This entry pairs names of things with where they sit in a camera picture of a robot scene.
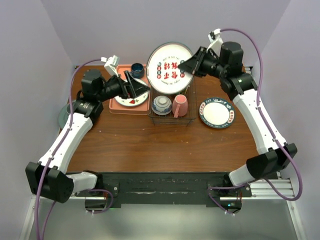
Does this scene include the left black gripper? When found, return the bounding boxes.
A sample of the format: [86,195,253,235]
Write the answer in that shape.
[97,70,150,103]

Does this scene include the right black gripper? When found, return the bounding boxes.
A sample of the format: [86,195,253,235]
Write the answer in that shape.
[178,45,227,79]

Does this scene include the white plate red characters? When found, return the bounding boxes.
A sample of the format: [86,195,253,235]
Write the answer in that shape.
[146,42,194,95]

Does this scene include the blue white porcelain bowl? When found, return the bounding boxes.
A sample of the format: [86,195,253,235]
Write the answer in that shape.
[151,95,172,116]

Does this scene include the pink ceramic mug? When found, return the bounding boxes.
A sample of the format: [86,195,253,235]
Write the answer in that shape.
[172,94,188,118]

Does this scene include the green rim white plate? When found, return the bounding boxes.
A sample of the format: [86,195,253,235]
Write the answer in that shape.
[199,97,236,129]

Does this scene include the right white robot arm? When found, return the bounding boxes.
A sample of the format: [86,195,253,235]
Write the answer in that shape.
[178,41,298,197]

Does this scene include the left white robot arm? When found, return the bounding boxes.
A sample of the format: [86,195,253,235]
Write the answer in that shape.
[25,69,150,203]

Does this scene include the white watermelon pattern plate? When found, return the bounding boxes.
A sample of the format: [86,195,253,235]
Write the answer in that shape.
[114,91,149,107]

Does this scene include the dark blue mug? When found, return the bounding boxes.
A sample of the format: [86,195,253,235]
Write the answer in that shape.
[130,63,145,79]

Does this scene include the pink plastic tray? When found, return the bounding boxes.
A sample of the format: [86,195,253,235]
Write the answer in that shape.
[109,64,151,115]

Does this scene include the grey green saucer plate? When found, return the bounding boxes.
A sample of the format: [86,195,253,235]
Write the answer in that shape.
[57,103,70,130]

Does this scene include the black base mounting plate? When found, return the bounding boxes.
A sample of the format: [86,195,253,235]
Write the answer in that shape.
[76,172,252,209]

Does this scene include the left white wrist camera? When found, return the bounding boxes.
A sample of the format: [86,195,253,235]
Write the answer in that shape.
[100,55,120,77]

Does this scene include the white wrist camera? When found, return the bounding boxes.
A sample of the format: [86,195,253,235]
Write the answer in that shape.
[100,55,120,77]
[207,28,223,54]

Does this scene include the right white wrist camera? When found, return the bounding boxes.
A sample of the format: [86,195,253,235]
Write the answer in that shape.
[207,28,223,54]

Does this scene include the black wire dish rack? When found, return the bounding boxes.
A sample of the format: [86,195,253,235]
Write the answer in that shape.
[147,80,198,126]

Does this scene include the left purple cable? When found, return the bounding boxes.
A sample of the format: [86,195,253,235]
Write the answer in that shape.
[33,58,103,240]

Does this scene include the aluminium frame rail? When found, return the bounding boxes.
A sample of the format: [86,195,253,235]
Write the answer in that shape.
[244,66,307,240]

